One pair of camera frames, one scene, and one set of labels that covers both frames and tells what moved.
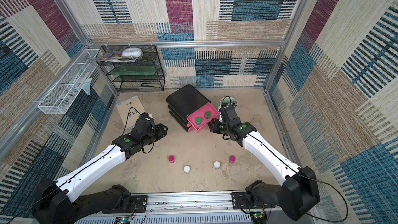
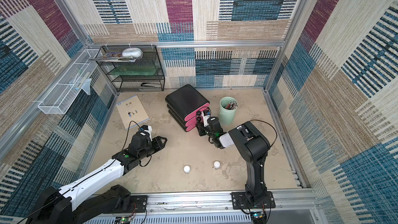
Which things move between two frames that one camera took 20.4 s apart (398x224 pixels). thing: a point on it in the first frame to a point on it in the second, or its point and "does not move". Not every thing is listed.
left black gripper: (160, 130) to (158, 143)
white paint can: (216, 165) does not move
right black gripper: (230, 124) to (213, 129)
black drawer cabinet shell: (183, 102) does not move
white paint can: (186, 169) does not move
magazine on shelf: (115, 57) does not move
